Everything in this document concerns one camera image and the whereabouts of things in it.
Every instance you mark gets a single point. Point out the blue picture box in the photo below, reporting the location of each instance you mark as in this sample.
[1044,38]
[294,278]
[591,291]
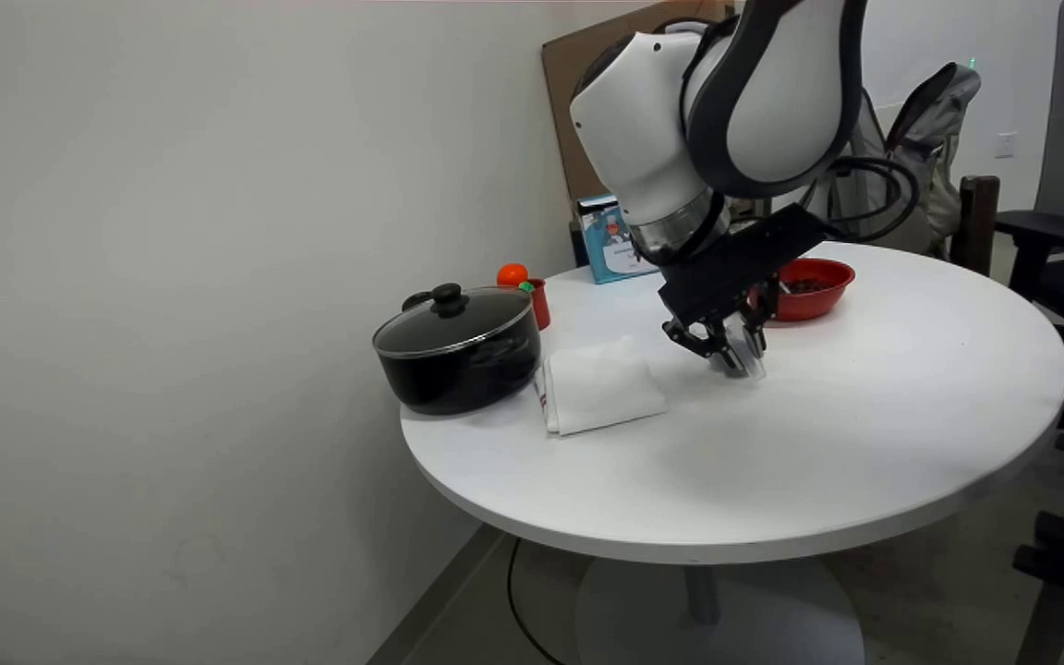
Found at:
[608,252]

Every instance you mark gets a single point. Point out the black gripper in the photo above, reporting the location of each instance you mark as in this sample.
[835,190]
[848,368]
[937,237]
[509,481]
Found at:
[723,322]

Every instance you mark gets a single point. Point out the black office chair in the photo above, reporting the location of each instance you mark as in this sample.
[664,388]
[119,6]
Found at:
[1063,262]

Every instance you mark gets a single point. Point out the brown cardboard sheet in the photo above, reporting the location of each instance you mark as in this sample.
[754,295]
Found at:
[562,86]

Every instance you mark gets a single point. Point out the orange ball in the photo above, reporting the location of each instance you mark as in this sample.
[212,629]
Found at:
[510,275]

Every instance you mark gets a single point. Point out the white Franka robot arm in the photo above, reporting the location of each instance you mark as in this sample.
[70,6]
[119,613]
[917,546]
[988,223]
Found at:
[644,113]

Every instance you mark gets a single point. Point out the black cooking pot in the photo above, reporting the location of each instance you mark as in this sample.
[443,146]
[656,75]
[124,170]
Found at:
[459,375]

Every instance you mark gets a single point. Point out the red bowl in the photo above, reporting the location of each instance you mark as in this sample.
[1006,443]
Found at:
[819,295]

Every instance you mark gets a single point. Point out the white table pedestal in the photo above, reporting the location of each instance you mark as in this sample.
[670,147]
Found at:
[719,613]

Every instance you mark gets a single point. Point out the clear plastic measuring jug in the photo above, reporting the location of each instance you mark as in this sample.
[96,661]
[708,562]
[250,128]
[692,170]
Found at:
[741,356]

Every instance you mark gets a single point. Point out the glass pot lid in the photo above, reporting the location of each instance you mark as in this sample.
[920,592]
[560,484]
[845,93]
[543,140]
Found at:
[451,319]

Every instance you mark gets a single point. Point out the white folded napkin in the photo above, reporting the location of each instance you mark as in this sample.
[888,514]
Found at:
[598,388]

